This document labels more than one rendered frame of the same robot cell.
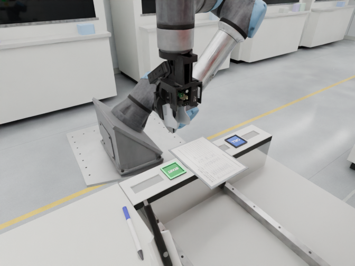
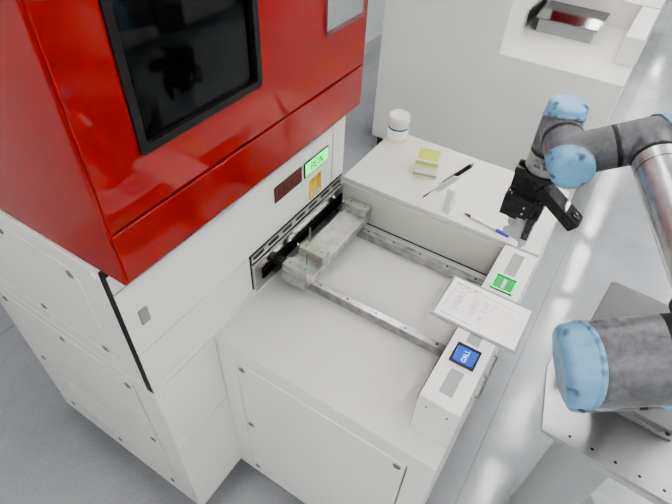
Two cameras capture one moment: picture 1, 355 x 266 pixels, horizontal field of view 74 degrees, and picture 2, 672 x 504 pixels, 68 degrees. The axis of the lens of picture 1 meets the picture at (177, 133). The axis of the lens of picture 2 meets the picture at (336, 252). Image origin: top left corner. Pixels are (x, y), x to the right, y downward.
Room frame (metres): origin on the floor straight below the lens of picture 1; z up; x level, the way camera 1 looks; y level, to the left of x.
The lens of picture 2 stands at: (1.12, -0.74, 1.89)
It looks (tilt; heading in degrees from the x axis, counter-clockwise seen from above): 44 degrees down; 155
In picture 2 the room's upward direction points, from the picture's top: 3 degrees clockwise
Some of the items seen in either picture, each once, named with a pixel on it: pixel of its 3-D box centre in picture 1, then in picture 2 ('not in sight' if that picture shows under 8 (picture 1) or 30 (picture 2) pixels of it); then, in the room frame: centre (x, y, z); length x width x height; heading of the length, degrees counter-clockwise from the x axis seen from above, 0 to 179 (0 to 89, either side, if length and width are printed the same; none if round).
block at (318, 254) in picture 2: not in sight; (314, 252); (0.18, -0.37, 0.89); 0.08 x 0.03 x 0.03; 35
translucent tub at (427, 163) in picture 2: not in sight; (427, 163); (0.03, 0.06, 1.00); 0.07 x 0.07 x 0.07; 50
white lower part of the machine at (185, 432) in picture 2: not in sight; (195, 321); (-0.10, -0.73, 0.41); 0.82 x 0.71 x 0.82; 125
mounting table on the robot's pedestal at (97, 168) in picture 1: (129, 153); (633, 414); (0.86, 0.22, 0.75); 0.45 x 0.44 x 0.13; 32
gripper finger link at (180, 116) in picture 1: (181, 117); (515, 233); (0.51, -0.01, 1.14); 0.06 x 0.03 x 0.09; 35
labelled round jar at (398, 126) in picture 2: not in sight; (398, 126); (-0.18, 0.07, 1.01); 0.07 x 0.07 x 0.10
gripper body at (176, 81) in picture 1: (177, 78); (530, 191); (0.50, 0.00, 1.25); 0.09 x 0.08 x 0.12; 35
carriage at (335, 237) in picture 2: not in sight; (328, 244); (0.13, -0.31, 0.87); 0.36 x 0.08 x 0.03; 125
